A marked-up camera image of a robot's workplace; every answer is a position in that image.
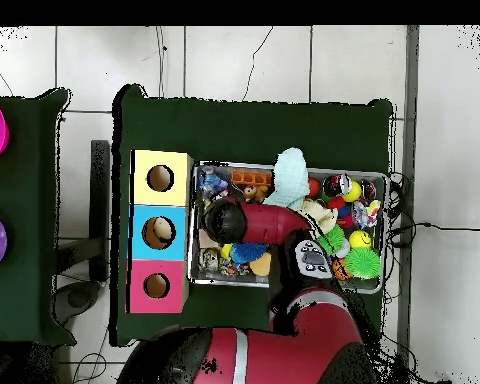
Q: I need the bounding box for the crushed bottle with blue label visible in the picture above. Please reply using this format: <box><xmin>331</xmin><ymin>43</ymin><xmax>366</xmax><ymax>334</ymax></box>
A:
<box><xmin>196</xmin><ymin>165</ymin><xmax>229</xmax><ymax>199</ymax></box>

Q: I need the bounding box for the orange plush toy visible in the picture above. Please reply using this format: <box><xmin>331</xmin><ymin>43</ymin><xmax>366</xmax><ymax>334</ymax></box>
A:
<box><xmin>242</xmin><ymin>184</ymin><xmax>270</xmax><ymax>203</ymax></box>

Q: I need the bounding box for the green spiky rubber ball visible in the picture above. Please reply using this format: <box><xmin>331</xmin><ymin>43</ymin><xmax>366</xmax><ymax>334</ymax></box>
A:
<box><xmin>317</xmin><ymin>225</ymin><xmax>347</xmax><ymax>257</ymax></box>
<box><xmin>344</xmin><ymin>247</ymin><xmax>382</xmax><ymax>281</ymax></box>

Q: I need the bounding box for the yellow smiley ball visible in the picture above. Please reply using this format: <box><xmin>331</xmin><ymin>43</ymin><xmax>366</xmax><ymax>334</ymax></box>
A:
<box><xmin>348</xmin><ymin>230</ymin><xmax>374</xmax><ymax>250</ymax></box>

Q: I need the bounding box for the tan round object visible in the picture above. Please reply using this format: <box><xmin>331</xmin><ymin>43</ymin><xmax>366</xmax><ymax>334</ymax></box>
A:
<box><xmin>151</xmin><ymin>218</ymin><xmax>173</xmax><ymax>241</ymax></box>

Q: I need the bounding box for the blue spiky rubber ball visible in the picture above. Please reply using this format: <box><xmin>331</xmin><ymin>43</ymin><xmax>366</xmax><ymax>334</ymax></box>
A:
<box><xmin>228</xmin><ymin>242</ymin><xmax>270</xmax><ymax>265</ymax></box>

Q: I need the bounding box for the tan foam disc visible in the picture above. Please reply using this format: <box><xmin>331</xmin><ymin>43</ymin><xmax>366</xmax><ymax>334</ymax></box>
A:
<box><xmin>248</xmin><ymin>252</ymin><xmax>272</xmax><ymax>277</ymax></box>

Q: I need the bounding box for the long black cable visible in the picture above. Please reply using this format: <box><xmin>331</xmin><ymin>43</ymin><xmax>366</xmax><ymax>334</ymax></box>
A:
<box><xmin>389</xmin><ymin>221</ymin><xmax>480</xmax><ymax>241</ymax></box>

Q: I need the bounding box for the dark green tablecloth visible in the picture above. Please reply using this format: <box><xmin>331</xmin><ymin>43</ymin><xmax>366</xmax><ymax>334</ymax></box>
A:
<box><xmin>109</xmin><ymin>83</ymin><xmax>395</xmax><ymax>348</ymax></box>
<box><xmin>0</xmin><ymin>87</ymin><xmax>77</xmax><ymax>347</ymax></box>

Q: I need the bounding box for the cream waffle cloth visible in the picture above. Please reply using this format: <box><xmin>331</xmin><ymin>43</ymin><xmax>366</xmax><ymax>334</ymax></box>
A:
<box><xmin>301</xmin><ymin>199</ymin><xmax>340</xmax><ymax>235</ymax></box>

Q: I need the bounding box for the long orange toy brick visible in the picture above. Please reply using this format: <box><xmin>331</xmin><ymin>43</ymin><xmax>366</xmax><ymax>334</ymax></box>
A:
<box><xmin>229</xmin><ymin>169</ymin><xmax>274</xmax><ymax>187</ymax></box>

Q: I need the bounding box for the shallow wire mesh bin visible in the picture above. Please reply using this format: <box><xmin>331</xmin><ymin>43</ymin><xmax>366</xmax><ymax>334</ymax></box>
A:
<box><xmin>185</xmin><ymin>160</ymin><xmax>389</xmax><ymax>295</ymax></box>

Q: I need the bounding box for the mint green waffle cloth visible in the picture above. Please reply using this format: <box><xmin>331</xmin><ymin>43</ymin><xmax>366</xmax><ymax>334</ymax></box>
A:
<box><xmin>263</xmin><ymin>146</ymin><xmax>311</xmax><ymax>211</ymax></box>

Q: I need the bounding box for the wooden box with three holes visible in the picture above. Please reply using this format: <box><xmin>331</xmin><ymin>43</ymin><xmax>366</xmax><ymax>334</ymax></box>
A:
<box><xmin>125</xmin><ymin>149</ymin><xmax>195</xmax><ymax>315</ymax></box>

